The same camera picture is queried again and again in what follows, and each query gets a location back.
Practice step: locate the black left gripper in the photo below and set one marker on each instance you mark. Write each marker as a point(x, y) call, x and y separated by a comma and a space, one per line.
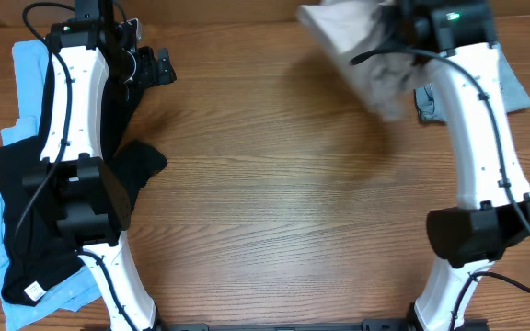
point(153, 66)

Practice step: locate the beige khaki shorts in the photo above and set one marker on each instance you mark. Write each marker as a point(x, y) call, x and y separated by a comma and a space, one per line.
point(348, 28)

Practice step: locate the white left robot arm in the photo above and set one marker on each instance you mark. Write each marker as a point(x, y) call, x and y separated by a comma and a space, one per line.
point(95, 60)

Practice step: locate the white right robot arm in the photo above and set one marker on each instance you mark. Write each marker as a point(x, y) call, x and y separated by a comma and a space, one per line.
point(457, 43)

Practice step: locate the light blue denim shorts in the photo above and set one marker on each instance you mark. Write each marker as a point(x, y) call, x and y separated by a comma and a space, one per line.
point(515, 98)

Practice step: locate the black garment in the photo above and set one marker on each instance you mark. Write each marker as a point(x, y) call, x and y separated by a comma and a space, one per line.
point(39, 258)

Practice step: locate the light blue shirt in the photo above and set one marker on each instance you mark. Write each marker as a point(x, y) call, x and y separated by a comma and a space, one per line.
point(79, 289)

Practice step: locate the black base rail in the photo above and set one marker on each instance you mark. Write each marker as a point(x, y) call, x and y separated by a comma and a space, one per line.
point(365, 325)

